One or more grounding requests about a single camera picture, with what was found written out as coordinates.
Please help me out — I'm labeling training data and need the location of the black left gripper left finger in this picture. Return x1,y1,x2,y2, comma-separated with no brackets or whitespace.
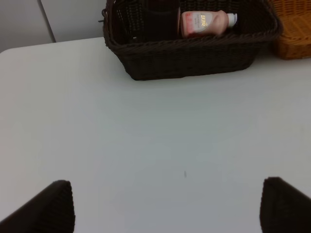
0,180,75,233

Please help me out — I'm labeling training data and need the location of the translucent purple plastic cup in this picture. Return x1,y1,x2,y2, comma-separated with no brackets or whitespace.
142,0,180,41

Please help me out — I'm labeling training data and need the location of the light orange wicker basket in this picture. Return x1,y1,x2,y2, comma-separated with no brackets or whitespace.
269,0,311,60

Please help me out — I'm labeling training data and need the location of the pink lotion bottle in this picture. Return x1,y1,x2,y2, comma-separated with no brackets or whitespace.
180,10,238,38

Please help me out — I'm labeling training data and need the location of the dark brown wicker basket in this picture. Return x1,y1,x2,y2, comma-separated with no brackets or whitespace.
102,0,282,81

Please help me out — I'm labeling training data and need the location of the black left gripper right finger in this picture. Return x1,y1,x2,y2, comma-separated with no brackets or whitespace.
259,177,311,233

